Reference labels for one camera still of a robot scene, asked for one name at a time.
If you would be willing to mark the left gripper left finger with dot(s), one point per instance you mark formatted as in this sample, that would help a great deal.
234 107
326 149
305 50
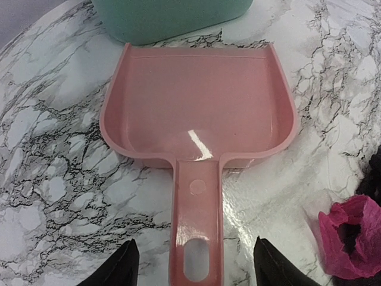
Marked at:
121 268

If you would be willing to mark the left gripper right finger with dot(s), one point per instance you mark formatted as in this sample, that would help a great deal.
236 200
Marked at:
272 268

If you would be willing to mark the pink plastic dustpan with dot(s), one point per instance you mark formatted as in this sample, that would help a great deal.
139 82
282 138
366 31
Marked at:
198 111

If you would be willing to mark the magenta paper scrap on table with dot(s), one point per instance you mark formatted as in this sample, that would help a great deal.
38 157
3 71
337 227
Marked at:
350 238

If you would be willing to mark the green plastic waste bin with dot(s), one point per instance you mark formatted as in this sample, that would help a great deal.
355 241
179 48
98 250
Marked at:
143 22

